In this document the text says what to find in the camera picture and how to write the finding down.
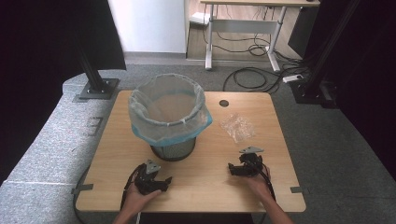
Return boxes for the person's right hand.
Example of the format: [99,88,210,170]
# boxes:
[242,165,272,201]

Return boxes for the white box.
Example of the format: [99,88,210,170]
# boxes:
[189,11,212,26]

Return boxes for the black curtain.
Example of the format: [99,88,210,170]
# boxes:
[303,0,396,181]
[0,0,127,185]

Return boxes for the person's left hand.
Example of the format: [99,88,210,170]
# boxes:
[121,182,163,217]

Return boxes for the black mesh trash bin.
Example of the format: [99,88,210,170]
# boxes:
[149,135,197,162]

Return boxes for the translucent blue bin liner bag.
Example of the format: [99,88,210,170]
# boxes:
[128,73,214,147]

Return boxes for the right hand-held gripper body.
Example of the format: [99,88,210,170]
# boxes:
[238,146,265,178]

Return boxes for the black floor cables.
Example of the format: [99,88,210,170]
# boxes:
[202,6,314,95]

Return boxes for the grey floor socket plate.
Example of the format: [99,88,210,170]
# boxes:
[83,116,105,137]

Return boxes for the white power strip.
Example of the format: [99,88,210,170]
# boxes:
[282,74,304,84]

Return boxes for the wooden table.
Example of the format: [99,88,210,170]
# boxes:
[75,90,307,215]

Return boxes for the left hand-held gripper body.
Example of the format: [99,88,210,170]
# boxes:
[134,159,163,196]

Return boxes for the white desk frame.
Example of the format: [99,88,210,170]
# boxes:
[199,0,321,73]

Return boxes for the black monitor panel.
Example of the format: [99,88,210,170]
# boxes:
[287,5,321,60]

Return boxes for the black metal stand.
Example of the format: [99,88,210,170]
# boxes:
[72,36,121,101]
[289,0,362,110]

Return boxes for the crumpled clear plastic wrapper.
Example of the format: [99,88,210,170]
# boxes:
[219,113,257,145]

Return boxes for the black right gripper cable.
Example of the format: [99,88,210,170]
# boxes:
[257,161,277,202]

